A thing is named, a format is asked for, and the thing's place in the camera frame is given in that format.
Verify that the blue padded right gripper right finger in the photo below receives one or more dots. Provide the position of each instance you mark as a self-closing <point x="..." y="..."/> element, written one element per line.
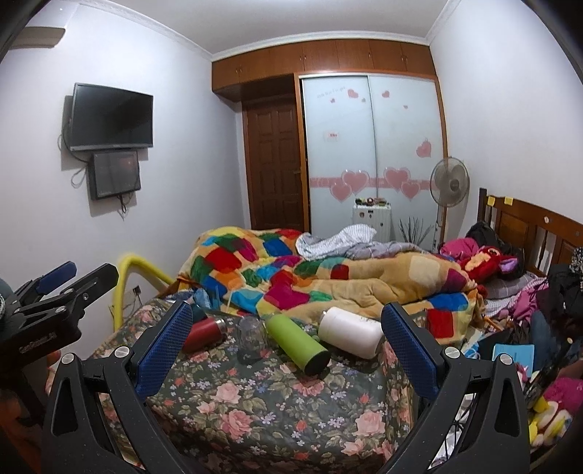
<point x="475" y="418"/>

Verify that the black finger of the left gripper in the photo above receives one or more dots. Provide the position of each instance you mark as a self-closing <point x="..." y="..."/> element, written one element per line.
<point x="91" y="287"/>

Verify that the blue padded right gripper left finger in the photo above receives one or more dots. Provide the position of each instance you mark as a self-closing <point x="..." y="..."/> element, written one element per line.
<point x="76" y="435"/>

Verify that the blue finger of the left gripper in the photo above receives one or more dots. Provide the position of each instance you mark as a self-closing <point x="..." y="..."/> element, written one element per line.
<point x="56" y="278"/>

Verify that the red thermos cup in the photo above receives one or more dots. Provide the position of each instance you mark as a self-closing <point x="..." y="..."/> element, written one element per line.
<point x="205" y="333"/>

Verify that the dark green cup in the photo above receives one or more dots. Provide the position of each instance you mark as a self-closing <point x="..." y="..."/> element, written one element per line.
<point x="198" y="313"/>

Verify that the light blue booklet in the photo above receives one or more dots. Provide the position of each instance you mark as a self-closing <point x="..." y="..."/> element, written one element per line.
<point x="524" y="355"/>

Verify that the floral bed sheet mattress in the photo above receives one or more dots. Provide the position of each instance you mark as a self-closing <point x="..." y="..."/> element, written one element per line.
<point x="269" y="417"/>

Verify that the clear glass jar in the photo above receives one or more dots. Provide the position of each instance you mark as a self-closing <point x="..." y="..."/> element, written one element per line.
<point x="251" y="339"/>

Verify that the green thermos bottle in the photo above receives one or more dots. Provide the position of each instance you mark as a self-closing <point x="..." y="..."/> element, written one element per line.
<point x="305" y="352"/>

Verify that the colourful patchwork blanket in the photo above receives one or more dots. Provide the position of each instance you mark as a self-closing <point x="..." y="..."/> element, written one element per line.
<point x="260" y="272"/>

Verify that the white thermos bottle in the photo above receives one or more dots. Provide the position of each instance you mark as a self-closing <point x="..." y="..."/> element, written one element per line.
<point x="356" y="335"/>

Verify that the red plush toy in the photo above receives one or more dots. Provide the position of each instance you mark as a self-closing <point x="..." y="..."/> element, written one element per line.
<point x="488" y="263"/>

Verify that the wooden headboard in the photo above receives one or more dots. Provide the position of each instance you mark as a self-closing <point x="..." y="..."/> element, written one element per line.
<point x="546" y="237"/>

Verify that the dry twig plant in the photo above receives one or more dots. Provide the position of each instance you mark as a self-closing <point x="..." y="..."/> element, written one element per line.
<point x="417" y="231"/>

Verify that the white air conditioner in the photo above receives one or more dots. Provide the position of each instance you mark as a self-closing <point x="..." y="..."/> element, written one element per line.
<point x="38" y="37"/>

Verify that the white grey striped cloth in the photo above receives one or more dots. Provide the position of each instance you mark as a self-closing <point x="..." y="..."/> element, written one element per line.
<point x="354" y="242"/>

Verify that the brown wooden door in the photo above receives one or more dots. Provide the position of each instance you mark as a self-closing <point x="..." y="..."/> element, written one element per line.
<point x="273" y="165"/>

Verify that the small white cabinet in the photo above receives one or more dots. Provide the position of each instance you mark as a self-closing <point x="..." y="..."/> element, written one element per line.
<point x="379" y="217"/>

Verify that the standing electric fan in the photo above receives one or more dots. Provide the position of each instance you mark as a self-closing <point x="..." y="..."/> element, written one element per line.
<point x="449" y="185"/>

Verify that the white sliding wardrobe with hearts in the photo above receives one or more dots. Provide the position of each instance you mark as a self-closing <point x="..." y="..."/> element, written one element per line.
<point x="370" y="139"/>

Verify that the yellow padded bed rail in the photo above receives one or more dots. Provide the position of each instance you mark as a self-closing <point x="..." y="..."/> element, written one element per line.
<point x="129" y="263"/>

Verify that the small black wall monitor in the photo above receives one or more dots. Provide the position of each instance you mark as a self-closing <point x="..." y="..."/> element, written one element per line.
<point x="112" y="174"/>

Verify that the black wall television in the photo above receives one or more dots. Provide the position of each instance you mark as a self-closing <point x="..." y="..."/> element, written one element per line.
<point x="104" y="118"/>

